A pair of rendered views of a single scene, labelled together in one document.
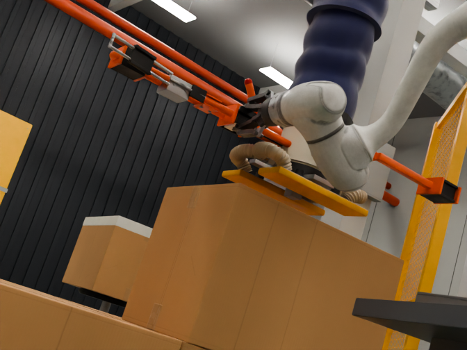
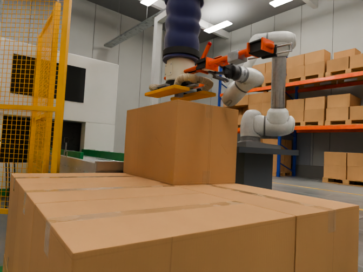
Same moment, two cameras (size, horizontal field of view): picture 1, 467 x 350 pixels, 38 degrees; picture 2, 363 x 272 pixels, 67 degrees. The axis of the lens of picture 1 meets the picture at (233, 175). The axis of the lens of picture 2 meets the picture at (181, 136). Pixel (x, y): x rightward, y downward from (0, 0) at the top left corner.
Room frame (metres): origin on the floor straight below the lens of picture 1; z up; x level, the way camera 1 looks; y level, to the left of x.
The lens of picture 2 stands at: (2.05, 1.45, 0.71)
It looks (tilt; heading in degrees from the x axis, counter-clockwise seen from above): 3 degrees up; 265
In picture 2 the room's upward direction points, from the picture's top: 3 degrees clockwise
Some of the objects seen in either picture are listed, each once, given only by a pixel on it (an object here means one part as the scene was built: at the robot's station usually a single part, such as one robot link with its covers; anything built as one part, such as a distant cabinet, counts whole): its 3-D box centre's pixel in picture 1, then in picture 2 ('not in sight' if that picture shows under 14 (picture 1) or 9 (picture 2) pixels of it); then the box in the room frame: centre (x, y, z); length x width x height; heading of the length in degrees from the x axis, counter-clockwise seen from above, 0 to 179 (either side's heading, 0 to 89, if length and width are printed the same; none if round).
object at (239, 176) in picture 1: (276, 189); (165, 89); (2.02, -0.14, 1.05); 0.34 x 0.10 x 0.05; 120
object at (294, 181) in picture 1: (315, 187); (192, 94); (1.86, -0.23, 1.05); 0.34 x 0.10 x 0.05; 120
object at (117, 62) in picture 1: (130, 64); (260, 47); (1.64, 0.34, 1.16); 0.08 x 0.07 x 0.05; 120
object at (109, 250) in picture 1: (121, 262); not in sight; (3.87, 0.45, 0.82); 0.60 x 0.40 x 0.40; 26
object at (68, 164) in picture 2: not in sight; (57, 164); (3.00, -1.32, 0.50); 2.31 x 0.05 x 0.19; 121
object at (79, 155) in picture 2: not in sight; (56, 153); (3.13, -1.66, 0.60); 1.60 x 0.11 x 0.09; 121
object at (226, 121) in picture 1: (239, 120); (207, 66); (1.81, 0.03, 1.16); 0.10 x 0.08 x 0.06; 30
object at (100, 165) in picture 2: not in sight; (145, 166); (2.12, -0.48, 0.58); 0.70 x 0.03 x 0.06; 31
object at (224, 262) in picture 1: (264, 289); (176, 143); (1.94, -0.18, 0.74); 0.60 x 0.40 x 0.40; 119
